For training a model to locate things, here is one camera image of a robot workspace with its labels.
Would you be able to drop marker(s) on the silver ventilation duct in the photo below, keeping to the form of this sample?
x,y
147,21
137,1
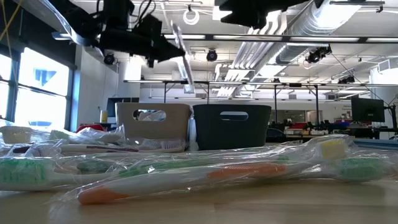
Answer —
x,y
326,15

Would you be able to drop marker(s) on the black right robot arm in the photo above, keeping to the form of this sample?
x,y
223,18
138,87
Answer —
x,y
295,6

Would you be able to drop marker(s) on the black overhead camera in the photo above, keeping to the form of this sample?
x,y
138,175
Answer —
x,y
211,55

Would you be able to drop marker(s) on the black computer monitor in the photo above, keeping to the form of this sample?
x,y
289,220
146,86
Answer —
x,y
121,102
368,109

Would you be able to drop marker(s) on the beige plastic bin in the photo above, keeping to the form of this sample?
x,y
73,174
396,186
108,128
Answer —
x,y
180,124

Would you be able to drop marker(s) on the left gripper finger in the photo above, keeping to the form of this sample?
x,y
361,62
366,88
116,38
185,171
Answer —
x,y
168,51

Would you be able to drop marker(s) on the yellow cup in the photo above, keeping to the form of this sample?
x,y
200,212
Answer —
x,y
104,116

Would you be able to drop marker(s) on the black workbench frame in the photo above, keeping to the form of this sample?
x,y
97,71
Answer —
x,y
275,102

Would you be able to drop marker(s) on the dark grey plastic bin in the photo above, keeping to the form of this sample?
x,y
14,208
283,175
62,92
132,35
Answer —
x,y
233,137

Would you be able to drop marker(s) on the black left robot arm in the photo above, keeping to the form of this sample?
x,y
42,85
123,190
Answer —
x,y
77,18

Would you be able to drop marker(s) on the purple toothbrush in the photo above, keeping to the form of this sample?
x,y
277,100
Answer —
x,y
183,62
172,145

